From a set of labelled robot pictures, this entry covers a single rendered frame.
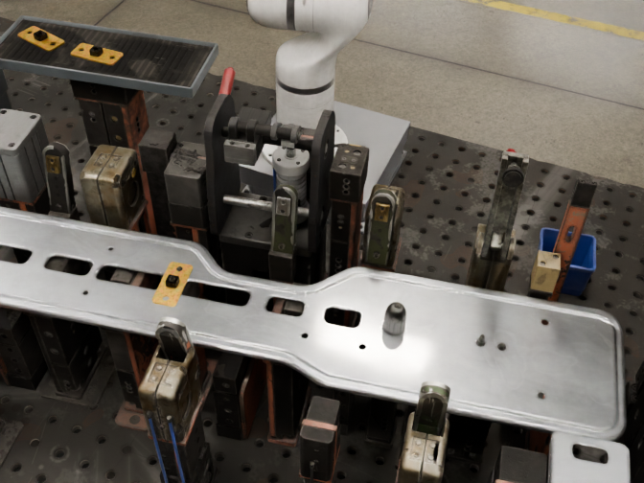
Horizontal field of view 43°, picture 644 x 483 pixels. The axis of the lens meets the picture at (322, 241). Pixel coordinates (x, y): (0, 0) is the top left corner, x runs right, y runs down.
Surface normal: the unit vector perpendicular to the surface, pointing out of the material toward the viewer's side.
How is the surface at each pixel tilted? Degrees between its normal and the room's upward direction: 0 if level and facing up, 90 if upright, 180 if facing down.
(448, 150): 0
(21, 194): 90
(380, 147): 1
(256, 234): 0
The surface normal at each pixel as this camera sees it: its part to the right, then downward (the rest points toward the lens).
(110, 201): -0.22, 0.70
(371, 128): 0.02, -0.68
